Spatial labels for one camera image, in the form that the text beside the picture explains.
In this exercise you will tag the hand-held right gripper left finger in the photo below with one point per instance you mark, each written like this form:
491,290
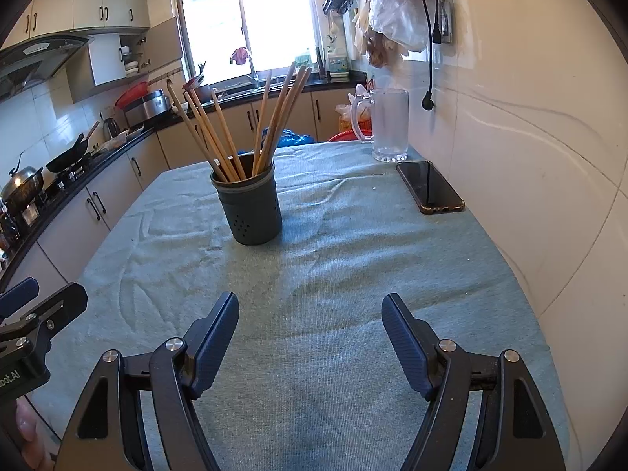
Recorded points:
213,338

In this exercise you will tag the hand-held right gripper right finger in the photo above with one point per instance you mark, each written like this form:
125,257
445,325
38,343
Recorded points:
407,343

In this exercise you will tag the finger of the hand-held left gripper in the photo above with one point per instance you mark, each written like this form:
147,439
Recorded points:
19,294
64,299

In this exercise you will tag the dark grey utensil holder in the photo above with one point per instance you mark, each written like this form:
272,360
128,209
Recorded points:
250,211

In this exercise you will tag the group of wooden chopsticks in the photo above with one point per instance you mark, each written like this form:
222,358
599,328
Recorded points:
261,157

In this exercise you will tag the person's left hand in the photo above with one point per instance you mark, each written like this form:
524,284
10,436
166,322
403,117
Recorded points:
27,422

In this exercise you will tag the dark condiment jars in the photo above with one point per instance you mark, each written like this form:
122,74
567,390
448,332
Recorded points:
10,228

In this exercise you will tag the beige kitchen base cabinets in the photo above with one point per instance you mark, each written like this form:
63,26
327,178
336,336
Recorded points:
73,225

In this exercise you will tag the small white container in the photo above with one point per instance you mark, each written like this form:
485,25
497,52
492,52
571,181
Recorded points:
29,213

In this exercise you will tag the black wok with lid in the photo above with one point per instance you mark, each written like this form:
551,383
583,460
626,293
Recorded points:
22,184

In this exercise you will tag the grey-green table cloth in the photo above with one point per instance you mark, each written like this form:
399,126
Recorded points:
319,274

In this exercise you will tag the gas stove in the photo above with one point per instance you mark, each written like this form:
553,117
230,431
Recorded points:
68,179

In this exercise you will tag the dark smartphone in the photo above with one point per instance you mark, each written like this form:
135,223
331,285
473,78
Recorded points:
429,186

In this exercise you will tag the white rectangular dish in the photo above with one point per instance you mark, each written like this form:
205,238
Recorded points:
113,143

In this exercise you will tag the steel kettle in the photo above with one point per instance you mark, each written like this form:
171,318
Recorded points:
112,128

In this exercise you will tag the silver rice cooker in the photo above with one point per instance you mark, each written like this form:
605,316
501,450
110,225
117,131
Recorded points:
147,108

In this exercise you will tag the blue plastic bag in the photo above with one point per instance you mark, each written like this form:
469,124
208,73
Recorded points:
294,138

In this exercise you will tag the red plastic basin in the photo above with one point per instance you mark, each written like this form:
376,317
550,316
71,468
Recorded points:
131,94

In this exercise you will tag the red floor basin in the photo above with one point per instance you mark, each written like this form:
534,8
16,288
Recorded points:
343,136

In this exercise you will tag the grey range hood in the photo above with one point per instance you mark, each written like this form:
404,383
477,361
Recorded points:
34,59

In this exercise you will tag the white plastic bag with oranges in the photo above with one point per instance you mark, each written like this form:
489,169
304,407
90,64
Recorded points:
346,113

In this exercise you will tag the brown clay pot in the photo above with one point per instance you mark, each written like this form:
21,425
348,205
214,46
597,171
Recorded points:
201,94

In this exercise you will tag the stack of white bowls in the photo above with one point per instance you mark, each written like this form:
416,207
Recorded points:
130,61

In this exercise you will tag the steel kitchen sink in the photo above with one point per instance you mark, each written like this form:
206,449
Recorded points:
245,89

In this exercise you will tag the kitchen faucet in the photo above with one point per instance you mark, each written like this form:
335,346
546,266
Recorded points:
252,76

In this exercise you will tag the pink hanging cloth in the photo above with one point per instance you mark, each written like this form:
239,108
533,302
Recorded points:
240,56

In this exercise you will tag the white green detergent jug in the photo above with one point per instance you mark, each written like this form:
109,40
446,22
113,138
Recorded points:
338,66

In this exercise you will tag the green white packet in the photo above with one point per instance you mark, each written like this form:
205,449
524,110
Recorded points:
304,58

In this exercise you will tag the kitchen window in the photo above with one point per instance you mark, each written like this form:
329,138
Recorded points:
274,19

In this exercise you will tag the cluster of hanging plastic bags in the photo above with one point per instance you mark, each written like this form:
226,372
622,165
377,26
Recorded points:
397,14

